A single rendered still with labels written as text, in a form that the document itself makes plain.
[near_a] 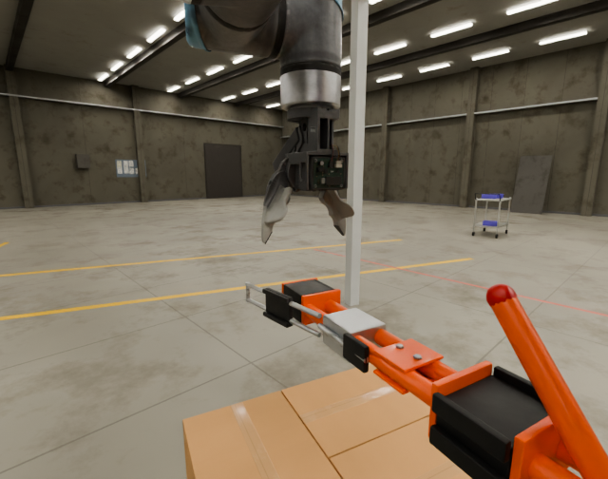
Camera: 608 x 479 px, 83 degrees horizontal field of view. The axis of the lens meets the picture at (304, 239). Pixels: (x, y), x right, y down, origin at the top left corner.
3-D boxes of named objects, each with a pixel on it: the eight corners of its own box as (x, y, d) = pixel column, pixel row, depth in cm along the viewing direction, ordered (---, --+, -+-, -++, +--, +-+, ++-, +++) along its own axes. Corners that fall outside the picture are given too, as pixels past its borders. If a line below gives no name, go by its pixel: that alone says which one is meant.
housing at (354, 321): (387, 353, 48) (389, 322, 48) (348, 365, 45) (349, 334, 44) (356, 333, 54) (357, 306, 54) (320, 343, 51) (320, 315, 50)
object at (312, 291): (340, 316, 60) (341, 289, 59) (303, 325, 56) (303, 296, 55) (315, 301, 67) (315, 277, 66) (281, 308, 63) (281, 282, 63)
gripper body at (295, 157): (304, 194, 48) (304, 103, 46) (278, 191, 55) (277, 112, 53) (349, 193, 51) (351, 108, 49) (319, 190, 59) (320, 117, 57)
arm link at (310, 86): (270, 82, 53) (324, 88, 57) (271, 115, 53) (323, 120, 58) (297, 66, 45) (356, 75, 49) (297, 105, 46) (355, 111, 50)
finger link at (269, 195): (259, 201, 51) (290, 153, 52) (256, 201, 53) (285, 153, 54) (282, 218, 54) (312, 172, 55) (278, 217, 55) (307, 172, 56)
